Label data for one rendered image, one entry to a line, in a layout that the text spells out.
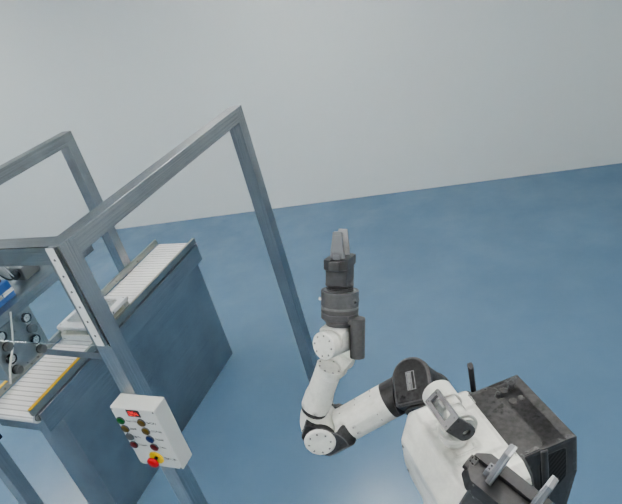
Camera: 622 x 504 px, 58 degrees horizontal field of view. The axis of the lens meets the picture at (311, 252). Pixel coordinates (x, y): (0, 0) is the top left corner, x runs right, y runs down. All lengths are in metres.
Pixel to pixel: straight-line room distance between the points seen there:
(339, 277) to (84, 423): 1.78
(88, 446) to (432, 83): 3.66
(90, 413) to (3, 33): 4.14
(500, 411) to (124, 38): 4.78
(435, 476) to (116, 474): 2.05
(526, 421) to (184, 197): 4.90
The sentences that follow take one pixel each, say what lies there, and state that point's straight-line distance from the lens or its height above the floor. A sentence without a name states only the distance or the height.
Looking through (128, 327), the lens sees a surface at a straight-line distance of 2.88.
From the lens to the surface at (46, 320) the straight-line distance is 1.88.
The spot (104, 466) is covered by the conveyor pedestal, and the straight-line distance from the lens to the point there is 2.95.
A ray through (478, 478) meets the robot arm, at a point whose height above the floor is 1.56.
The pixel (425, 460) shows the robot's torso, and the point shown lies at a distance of 1.25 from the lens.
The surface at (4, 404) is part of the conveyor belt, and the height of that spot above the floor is 0.83.
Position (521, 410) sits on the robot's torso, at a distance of 1.30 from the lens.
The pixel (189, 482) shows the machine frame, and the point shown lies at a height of 0.64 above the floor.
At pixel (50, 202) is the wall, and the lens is 6.65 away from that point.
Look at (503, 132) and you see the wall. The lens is 5.07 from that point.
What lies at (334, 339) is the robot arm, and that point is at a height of 1.40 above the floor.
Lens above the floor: 2.19
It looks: 28 degrees down
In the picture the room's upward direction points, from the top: 15 degrees counter-clockwise
